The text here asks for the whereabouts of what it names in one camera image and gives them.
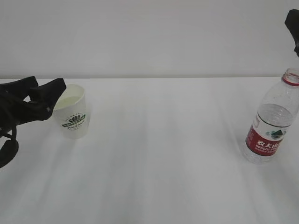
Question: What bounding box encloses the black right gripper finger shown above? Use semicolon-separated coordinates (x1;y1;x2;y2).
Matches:
285;9;299;56

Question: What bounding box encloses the clear water bottle red label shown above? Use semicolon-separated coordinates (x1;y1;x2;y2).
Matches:
242;68;299;164

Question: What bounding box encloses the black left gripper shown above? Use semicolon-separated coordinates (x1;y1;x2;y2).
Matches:
0;76;66;132

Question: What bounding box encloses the white paper cup green logo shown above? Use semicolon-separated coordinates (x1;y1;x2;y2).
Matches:
53;84;88;140

